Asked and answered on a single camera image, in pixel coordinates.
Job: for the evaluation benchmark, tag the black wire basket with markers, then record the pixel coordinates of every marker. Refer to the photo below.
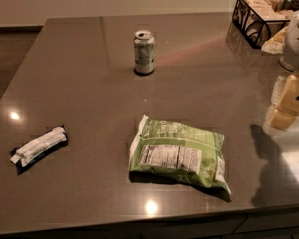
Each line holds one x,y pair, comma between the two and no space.
238,18

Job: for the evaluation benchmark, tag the green jalapeno chip bag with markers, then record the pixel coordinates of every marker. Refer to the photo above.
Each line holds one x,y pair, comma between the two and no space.
179,152

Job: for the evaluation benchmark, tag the white packets in basket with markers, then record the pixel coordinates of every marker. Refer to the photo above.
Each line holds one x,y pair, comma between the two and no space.
267,16

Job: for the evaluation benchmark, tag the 7up soda can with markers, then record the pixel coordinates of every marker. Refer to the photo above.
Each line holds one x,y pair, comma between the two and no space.
144,45

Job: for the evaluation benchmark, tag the white and blue snack bar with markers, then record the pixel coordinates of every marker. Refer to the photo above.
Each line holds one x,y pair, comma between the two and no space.
25,156

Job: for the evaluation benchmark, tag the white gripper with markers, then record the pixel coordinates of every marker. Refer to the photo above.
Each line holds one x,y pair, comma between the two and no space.
297,44

